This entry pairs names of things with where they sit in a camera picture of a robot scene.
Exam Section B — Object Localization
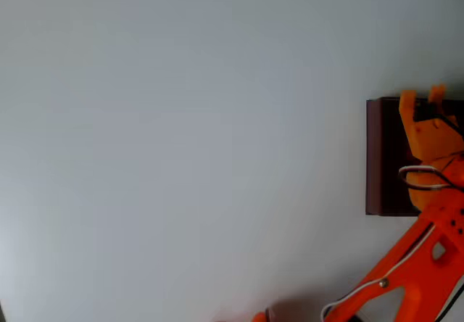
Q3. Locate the purple white servo wire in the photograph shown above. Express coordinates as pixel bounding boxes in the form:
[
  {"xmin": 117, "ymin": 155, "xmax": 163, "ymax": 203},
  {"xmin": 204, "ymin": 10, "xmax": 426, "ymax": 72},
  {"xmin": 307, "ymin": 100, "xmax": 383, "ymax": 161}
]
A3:
[{"xmin": 320, "ymin": 223, "xmax": 436, "ymax": 321}]

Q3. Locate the orange robot base part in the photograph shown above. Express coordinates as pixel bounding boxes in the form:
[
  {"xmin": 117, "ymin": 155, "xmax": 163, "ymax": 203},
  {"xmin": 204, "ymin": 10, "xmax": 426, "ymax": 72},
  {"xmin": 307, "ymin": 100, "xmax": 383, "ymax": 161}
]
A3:
[{"xmin": 251, "ymin": 307, "xmax": 272, "ymax": 322}]

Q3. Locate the thin servo cable loop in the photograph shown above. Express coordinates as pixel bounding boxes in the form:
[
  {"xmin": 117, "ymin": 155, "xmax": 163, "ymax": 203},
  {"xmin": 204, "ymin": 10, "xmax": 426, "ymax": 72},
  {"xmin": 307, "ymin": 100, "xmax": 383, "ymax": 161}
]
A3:
[{"xmin": 397, "ymin": 165, "xmax": 464, "ymax": 193}]

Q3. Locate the dark maroon open box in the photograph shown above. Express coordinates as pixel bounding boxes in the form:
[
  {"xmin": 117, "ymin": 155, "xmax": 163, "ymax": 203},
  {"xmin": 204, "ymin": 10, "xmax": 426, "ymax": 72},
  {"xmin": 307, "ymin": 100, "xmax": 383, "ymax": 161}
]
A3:
[{"xmin": 365, "ymin": 96, "xmax": 464, "ymax": 217}]

